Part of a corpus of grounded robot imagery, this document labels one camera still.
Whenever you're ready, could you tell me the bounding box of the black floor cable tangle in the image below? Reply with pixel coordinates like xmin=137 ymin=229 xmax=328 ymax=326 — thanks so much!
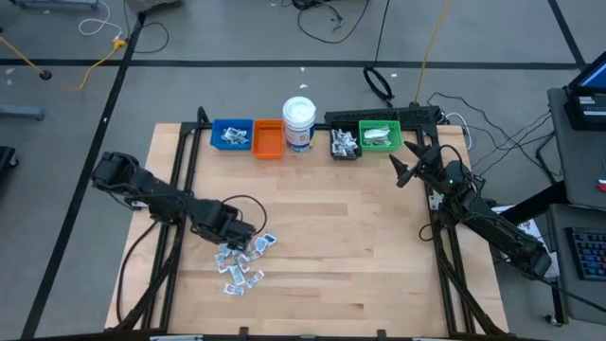
xmin=281 ymin=0 xmax=373 ymax=45

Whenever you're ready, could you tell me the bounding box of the silver metal plate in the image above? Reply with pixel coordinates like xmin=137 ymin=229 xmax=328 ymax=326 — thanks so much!
xmin=149 ymin=333 xmax=205 ymax=341

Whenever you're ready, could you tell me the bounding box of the black cable bundle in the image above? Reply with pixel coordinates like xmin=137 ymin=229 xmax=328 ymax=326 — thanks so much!
xmin=425 ymin=92 xmax=562 ymax=184

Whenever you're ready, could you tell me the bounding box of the black floor cable loop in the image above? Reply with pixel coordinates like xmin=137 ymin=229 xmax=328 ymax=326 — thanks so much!
xmin=123 ymin=0 xmax=170 ymax=55

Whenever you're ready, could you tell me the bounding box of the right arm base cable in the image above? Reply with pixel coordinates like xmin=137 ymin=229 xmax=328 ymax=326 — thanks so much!
xmin=419 ymin=222 xmax=439 ymax=243

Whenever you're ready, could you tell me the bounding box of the black equipment box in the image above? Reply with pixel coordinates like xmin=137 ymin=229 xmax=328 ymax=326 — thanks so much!
xmin=562 ymin=92 xmax=606 ymax=133

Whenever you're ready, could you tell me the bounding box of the blue plastic basket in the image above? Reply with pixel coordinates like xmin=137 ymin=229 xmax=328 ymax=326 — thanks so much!
xmin=210 ymin=117 xmax=255 ymax=152

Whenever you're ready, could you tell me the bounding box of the white wipes canister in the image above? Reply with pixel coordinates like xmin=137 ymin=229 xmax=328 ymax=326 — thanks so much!
xmin=282 ymin=96 xmax=317 ymax=154

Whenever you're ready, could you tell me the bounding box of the black chair base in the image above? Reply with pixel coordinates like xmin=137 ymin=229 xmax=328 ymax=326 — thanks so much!
xmin=0 ymin=145 xmax=20 ymax=175

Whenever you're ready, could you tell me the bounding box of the green plastic basket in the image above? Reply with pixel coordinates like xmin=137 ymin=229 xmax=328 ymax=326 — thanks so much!
xmin=358 ymin=119 xmax=403 ymax=153

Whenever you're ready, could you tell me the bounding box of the black laptop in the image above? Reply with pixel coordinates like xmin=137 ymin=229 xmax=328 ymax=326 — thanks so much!
xmin=567 ymin=50 xmax=606 ymax=96

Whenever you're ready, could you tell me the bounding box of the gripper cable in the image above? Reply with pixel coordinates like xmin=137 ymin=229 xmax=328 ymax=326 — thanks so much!
xmin=437 ymin=144 xmax=468 ymax=168
xmin=222 ymin=193 xmax=269 ymax=238

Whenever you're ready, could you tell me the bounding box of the black support beam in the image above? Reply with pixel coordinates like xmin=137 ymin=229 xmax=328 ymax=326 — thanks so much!
xmin=499 ymin=182 xmax=569 ymax=226

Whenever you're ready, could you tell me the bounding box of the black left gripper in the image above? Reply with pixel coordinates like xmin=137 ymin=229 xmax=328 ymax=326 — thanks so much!
xmin=191 ymin=198 xmax=258 ymax=251

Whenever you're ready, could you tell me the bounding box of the black keyboard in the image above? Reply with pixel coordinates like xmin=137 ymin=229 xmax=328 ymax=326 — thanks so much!
xmin=563 ymin=225 xmax=606 ymax=282

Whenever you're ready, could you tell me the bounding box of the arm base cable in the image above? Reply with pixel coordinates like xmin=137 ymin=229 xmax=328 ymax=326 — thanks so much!
xmin=115 ymin=217 xmax=162 ymax=328
xmin=419 ymin=222 xmax=439 ymax=243

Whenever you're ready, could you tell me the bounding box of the grey side desk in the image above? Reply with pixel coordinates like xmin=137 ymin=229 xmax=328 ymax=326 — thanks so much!
xmin=546 ymin=203 xmax=606 ymax=328

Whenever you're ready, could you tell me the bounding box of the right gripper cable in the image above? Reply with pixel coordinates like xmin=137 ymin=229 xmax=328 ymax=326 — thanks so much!
xmin=437 ymin=144 xmax=468 ymax=168

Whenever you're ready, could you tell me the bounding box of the black plastic basket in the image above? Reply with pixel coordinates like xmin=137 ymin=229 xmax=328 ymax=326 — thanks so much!
xmin=330 ymin=120 xmax=364 ymax=161

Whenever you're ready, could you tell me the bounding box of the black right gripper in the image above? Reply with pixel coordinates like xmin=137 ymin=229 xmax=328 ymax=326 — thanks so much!
xmin=388 ymin=140 xmax=452 ymax=189

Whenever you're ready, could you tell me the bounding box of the black coiled cable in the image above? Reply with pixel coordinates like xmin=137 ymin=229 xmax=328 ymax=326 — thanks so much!
xmin=362 ymin=0 xmax=396 ymax=109

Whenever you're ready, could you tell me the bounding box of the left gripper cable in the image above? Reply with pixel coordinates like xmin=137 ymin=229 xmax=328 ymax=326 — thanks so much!
xmin=222 ymin=193 xmax=269 ymax=238

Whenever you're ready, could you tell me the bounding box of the left arm base cable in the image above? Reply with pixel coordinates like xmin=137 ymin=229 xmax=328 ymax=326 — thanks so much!
xmin=115 ymin=217 xmax=162 ymax=328

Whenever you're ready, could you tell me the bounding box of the yellow extension cable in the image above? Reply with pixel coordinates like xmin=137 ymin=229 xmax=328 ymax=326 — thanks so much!
xmin=0 ymin=33 xmax=128 ymax=92

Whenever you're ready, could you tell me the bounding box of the grey table foot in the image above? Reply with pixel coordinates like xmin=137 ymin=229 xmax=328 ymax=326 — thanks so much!
xmin=0 ymin=104 xmax=46 ymax=121

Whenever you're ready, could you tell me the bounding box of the black aluminium frame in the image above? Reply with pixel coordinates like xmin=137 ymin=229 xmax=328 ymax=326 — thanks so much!
xmin=111 ymin=104 xmax=510 ymax=338

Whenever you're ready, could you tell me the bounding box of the grey bench foot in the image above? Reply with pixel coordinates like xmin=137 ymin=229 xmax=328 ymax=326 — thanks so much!
xmin=9 ymin=0 xmax=101 ymax=11

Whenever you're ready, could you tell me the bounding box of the white floor cable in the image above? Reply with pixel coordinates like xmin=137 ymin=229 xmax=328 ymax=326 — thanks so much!
xmin=78 ymin=0 xmax=124 ymax=42

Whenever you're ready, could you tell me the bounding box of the orange plastic basket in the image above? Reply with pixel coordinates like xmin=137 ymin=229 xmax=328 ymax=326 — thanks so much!
xmin=251 ymin=118 xmax=286 ymax=160

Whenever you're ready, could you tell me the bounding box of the yellow hanging cord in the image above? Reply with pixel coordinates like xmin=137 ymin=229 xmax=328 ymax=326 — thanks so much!
xmin=414 ymin=0 xmax=451 ymax=104

